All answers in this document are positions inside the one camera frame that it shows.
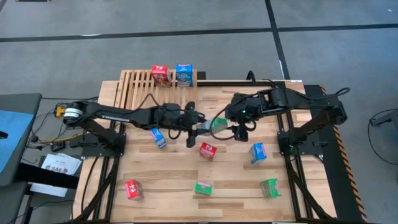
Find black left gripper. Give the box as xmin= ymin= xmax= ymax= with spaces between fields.
xmin=169 ymin=101 xmax=214 ymax=149

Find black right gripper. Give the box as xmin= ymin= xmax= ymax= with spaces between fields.
xmin=224 ymin=92 xmax=268 ymax=142

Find green Apple Jacks cereal box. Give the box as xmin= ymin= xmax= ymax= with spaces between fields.
xmin=198 ymin=117 xmax=230 ymax=135
xmin=260 ymin=178 xmax=282 ymax=199
xmin=193 ymin=180 xmax=214 ymax=197

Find red Froot Loops cereal box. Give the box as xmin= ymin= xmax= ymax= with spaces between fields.
xmin=124 ymin=179 xmax=145 ymax=200
xmin=198 ymin=142 xmax=218 ymax=161
xmin=150 ymin=64 xmax=172 ymax=88

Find blue Rice Krispies cereal box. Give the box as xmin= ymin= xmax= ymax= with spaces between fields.
xmin=175 ymin=63 xmax=194 ymax=88
xmin=248 ymin=142 xmax=267 ymax=165
xmin=149 ymin=128 xmax=168 ymax=149

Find wooden slatted shelf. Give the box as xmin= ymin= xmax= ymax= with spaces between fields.
xmin=114 ymin=68 xmax=199 ymax=113

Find black hazard striped platform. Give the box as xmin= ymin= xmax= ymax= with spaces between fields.
xmin=303 ymin=84 xmax=369 ymax=223

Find white printed paper sheet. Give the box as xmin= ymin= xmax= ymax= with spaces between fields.
xmin=41 ymin=152 xmax=82 ymax=175

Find white blank paper sheet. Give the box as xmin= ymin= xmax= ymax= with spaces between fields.
xmin=29 ymin=182 xmax=69 ymax=197

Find blue mat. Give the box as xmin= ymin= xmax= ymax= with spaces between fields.
xmin=0 ymin=110 xmax=34 ymax=175

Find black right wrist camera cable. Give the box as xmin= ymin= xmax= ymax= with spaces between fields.
xmin=210 ymin=107 xmax=249 ymax=141

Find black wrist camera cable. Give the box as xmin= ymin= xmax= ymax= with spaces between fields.
xmin=136 ymin=92 xmax=162 ymax=110
xmin=210 ymin=107 xmax=249 ymax=141

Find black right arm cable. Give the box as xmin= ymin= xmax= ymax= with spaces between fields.
xmin=246 ymin=70 xmax=299 ymax=94

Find black left wrist camera cable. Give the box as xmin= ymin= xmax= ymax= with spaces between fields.
xmin=136 ymin=92 xmax=162 ymax=110

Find black floor cable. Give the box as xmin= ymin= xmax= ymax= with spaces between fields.
xmin=368 ymin=110 xmax=398 ymax=166

